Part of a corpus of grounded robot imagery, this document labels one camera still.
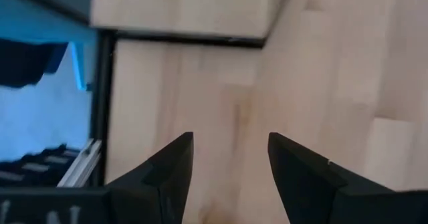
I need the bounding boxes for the pale metal bracket black knob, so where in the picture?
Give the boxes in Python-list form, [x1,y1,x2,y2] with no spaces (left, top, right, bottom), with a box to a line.
[68,41,93,92]

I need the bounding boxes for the black striped object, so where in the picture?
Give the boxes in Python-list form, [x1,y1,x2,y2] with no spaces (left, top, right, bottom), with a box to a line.
[0,144,83,188]

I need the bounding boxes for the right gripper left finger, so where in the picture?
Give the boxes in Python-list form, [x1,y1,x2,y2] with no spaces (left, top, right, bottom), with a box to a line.
[106,131,195,224]

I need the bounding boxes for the silver frame bracket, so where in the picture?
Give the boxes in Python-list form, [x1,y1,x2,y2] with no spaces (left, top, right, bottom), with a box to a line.
[56,138,103,188]

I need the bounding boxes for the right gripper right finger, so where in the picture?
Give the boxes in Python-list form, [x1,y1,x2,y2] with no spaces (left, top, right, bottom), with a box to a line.
[267,132,395,224]

